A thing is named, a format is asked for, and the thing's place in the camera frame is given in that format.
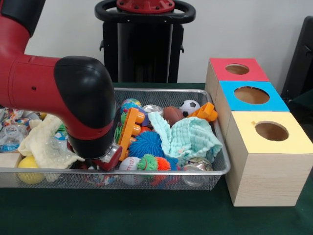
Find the mint green cloth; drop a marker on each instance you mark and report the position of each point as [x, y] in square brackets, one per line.
[190, 137]

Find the black and white soccer ball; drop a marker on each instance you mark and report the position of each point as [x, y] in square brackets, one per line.
[189, 105]

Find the blue globe ball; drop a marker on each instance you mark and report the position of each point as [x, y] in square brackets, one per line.
[130, 102]

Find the yellow ball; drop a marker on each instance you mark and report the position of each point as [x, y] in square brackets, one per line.
[27, 162]

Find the cream yellow cloth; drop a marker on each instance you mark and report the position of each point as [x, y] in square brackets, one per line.
[36, 144]

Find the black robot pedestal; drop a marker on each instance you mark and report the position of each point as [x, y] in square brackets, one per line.
[144, 49]

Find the wooden box with three holes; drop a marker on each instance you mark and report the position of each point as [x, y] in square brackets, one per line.
[269, 178]

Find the wide orange studded block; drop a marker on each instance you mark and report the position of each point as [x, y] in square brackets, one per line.
[127, 137]

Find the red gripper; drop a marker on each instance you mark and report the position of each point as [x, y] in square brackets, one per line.
[111, 161]

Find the dark green tablecloth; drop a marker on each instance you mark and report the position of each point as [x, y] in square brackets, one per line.
[305, 100]
[122, 215]

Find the silver mesh bin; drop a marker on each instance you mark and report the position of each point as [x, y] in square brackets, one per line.
[171, 171]

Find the long orange toy block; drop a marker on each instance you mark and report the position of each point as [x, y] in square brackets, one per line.
[204, 111]

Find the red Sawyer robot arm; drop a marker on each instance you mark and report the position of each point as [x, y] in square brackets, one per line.
[61, 93]

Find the brown toy football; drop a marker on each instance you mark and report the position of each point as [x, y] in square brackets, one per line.
[172, 113]

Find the small colourful patterned cloth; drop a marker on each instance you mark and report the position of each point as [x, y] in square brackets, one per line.
[97, 180]

